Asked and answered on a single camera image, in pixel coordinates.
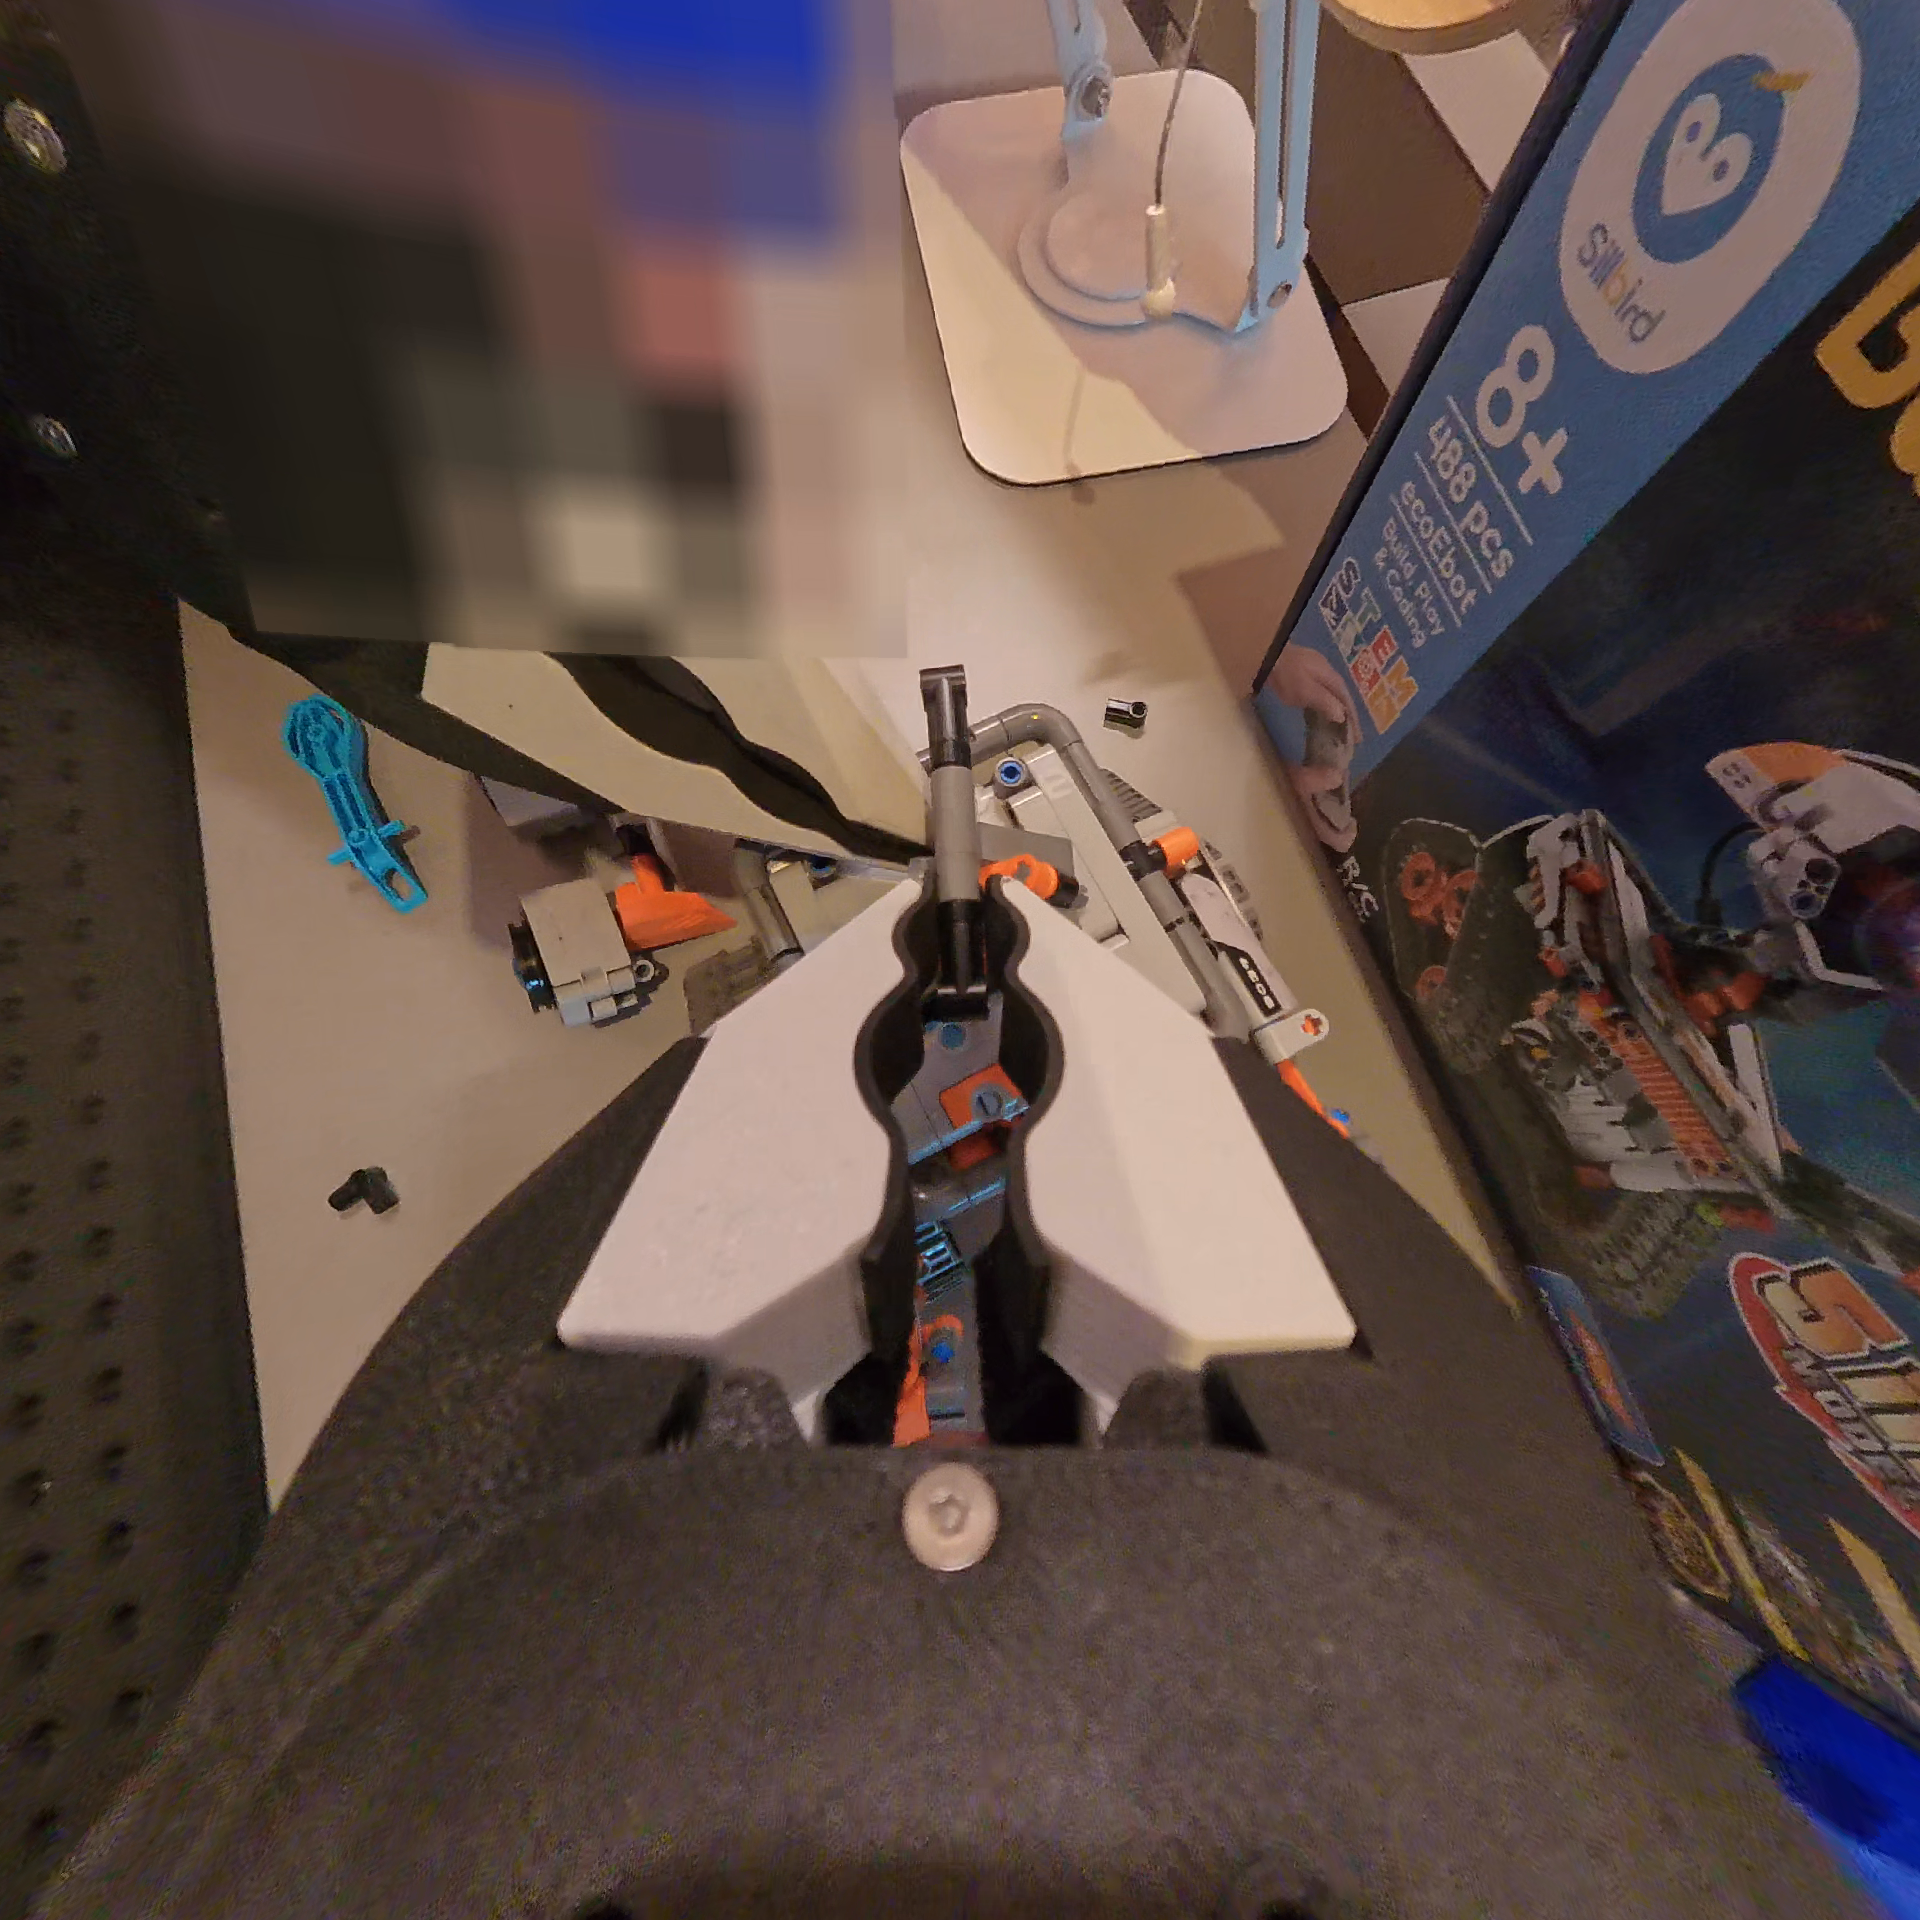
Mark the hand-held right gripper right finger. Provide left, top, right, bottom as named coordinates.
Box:
left=1006, top=895, right=1353, bottom=1405

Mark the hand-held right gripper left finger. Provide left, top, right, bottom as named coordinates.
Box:
left=556, top=887, right=950, bottom=1416

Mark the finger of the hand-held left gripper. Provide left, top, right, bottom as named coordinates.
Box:
left=647, top=655, right=936, bottom=877
left=416, top=641, right=781, bottom=826

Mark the grey black axle pin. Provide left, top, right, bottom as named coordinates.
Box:
left=912, top=663, right=990, bottom=1008

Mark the grey orange tracked toy robot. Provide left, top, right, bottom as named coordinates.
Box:
left=719, top=685, right=1343, bottom=1412

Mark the blue plastic brick separator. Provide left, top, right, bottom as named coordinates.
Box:
left=286, top=697, right=433, bottom=911

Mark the white articulated holder stand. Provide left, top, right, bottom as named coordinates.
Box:
left=901, top=0, right=1353, bottom=488

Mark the blue robot kit box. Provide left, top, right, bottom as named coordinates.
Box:
left=1255, top=0, right=1920, bottom=1749

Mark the black perforated foam mat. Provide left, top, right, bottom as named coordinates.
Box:
left=0, top=601, right=302, bottom=1877

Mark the blue plastic bin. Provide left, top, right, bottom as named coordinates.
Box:
left=1741, top=1665, right=1920, bottom=1920

